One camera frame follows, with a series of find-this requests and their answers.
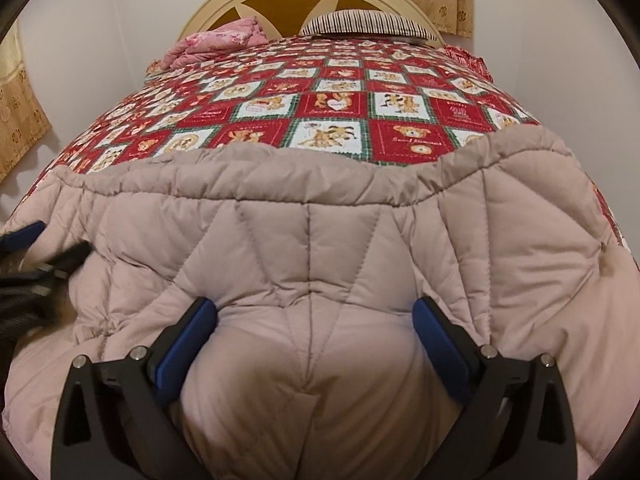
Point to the pink folded blanket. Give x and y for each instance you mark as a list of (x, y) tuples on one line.
[(206, 46)]

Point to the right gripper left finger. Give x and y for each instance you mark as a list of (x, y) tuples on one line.
[(113, 419)]

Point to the striped pillow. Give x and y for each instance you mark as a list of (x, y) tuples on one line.
[(366, 23)]

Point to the cream arched headboard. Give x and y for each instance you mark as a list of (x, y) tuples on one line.
[(285, 18)]

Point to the red teddy bear bedspread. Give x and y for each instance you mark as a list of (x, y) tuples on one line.
[(376, 100)]

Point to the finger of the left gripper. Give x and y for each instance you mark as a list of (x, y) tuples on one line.
[(22, 238), (64, 264)]

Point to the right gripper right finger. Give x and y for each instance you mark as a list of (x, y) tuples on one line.
[(515, 421)]

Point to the side window beige curtain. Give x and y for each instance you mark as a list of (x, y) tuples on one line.
[(23, 122)]

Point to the red cloth beside pillow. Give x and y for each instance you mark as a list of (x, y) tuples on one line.
[(470, 61)]

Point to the beige quilted puffer jacket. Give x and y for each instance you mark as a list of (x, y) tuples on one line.
[(314, 262)]

